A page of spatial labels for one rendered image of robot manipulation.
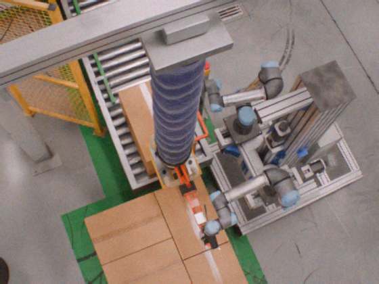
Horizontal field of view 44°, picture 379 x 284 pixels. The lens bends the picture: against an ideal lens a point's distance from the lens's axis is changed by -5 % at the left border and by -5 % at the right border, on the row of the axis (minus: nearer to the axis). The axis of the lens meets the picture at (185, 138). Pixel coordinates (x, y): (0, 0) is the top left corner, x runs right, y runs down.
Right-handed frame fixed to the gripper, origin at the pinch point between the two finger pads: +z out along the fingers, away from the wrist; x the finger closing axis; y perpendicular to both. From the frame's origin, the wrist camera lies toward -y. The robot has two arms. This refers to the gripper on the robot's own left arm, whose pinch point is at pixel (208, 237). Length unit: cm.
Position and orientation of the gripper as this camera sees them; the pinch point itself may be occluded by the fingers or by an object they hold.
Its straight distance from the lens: 316.4
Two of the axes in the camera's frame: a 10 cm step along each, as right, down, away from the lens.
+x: -9.3, 3.3, -1.5
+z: -0.3, 3.2, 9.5
